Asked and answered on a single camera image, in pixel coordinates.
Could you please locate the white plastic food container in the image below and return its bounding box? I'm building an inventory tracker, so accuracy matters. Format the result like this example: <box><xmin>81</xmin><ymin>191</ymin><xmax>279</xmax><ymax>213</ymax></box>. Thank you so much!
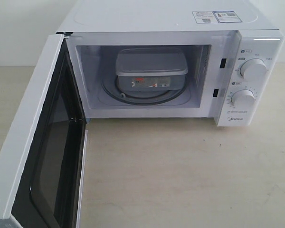
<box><xmin>115</xmin><ymin>47</ymin><xmax>188</xmax><ymax>92</ymax></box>

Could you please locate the white microwave door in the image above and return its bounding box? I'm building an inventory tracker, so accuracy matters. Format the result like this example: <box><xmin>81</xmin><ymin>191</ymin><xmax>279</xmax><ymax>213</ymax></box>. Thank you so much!
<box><xmin>0</xmin><ymin>33</ymin><xmax>87</xmax><ymax>228</ymax></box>

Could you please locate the white microwave oven body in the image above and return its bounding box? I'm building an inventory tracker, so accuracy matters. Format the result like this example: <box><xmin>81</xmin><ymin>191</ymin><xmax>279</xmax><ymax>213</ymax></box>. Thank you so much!
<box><xmin>57</xmin><ymin>0</ymin><xmax>284</xmax><ymax>126</ymax></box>

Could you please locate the glass turntable plate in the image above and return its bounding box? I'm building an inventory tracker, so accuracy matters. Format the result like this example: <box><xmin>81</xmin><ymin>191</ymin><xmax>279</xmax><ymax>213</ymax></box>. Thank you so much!
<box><xmin>102</xmin><ymin>70</ymin><xmax>189</xmax><ymax>105</ymax></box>

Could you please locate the lower white timer knob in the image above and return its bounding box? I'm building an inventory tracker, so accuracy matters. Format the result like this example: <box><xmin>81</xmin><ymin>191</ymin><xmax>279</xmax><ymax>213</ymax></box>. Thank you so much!
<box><xmin>231</xmin><ymin>89</ymin><xmax>255</xmax><ymax>108</ymax></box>

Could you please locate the upper white power knob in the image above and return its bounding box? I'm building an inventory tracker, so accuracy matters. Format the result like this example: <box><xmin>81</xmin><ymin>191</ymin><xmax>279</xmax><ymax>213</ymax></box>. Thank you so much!
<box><xmin>240</xmin><ymin>58</ymin><xmax>267</xmax><ymax>81</ymax></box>

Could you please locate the blue white label sticker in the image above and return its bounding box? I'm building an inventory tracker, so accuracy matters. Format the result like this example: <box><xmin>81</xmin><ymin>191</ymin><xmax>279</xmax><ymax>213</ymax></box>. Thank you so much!
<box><xmin>192</xmin><ymin>10</ymin><xmax>242</xmax><ymax>24</ymax></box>

